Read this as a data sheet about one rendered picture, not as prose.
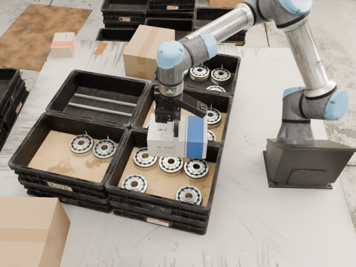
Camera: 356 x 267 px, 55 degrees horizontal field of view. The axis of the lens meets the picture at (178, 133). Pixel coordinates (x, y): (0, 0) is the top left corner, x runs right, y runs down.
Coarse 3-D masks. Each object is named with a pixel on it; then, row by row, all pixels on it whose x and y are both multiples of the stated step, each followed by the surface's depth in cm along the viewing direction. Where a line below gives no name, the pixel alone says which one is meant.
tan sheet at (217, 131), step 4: (152, 104) 167; (152, 108) 165; (148, 112) 163; (152, 112) 163; (184, 112) 163; (188, 112) 163; (148, 116) 162; (224, 116) 162; (148, 120) 160; (224, 120) 160; (144, 124) 158; (220, 124) 158; (208, 128) 157; (212, 128) 157; (216, 128) 157; (220, 128) 157; (216, 132) 155; (220, 132) 155; (216, 136) 154; (220, 136) 154; (216, 140) 152; (220, 140) 152
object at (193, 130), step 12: (192, 120) 118; (204, 120) 118; (156, 132) 115; (180, 132) 115; (192, 132) 115; (204, 132) 115; (156, 144) 114; (168, 144) 114; (180, 144) 114; (192, 144) 113; (204, 144) 113; (168, 156) 119; (180, 156) 119; (192, 156) 118; (204, 156) 118
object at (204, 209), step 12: (144, 132) 142; (216, 144) 138; (120, 156) 134; (216, 168) 130; (108, 180) 127; (216, 180) 127; (120, 192) 125; (132, 192) 123; (168, 204) 123; (180, 204) 121; (192, 204) 121
